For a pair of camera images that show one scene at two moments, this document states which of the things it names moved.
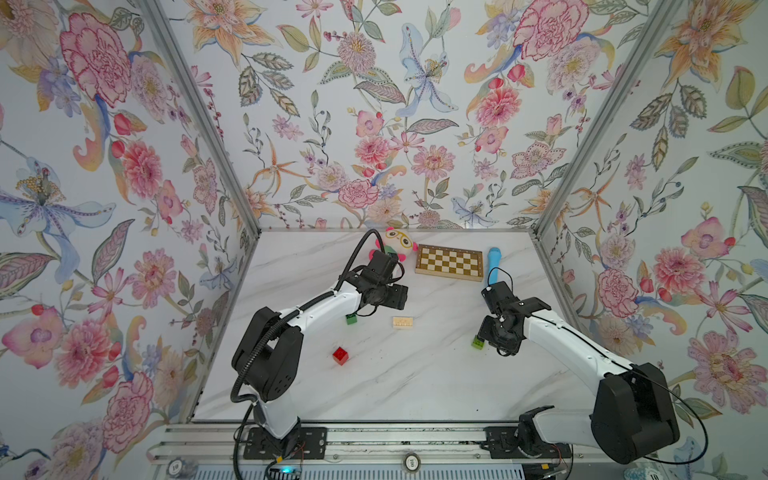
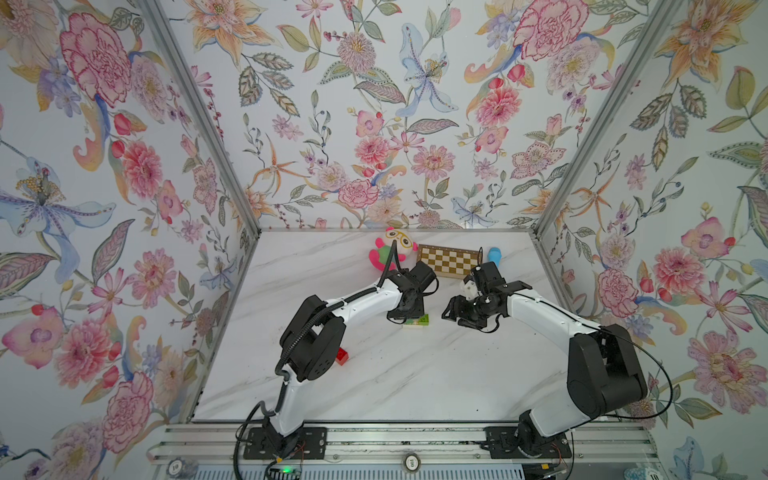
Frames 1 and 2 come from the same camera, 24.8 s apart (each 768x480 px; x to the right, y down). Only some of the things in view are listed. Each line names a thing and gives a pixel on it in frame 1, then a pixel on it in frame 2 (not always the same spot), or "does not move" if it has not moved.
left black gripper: x=399 y=296 → x=420 y=304
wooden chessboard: x=447 y=262 does not move
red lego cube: x=340 y=356 does not move
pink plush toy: x=401 y=242 does not move
